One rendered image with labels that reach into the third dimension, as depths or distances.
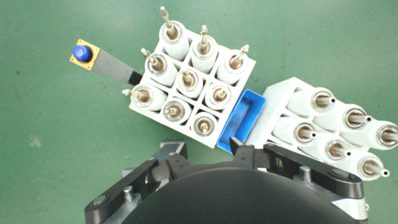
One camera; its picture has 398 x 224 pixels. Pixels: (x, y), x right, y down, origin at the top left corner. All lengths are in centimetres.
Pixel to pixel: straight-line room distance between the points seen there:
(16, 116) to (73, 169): 48
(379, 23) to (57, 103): 188
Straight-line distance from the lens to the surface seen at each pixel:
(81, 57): 46
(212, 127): 37
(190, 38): 53
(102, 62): 47
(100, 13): 103
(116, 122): 80
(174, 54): 47
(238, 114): 64
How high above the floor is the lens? 61
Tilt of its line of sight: 88 degrees down
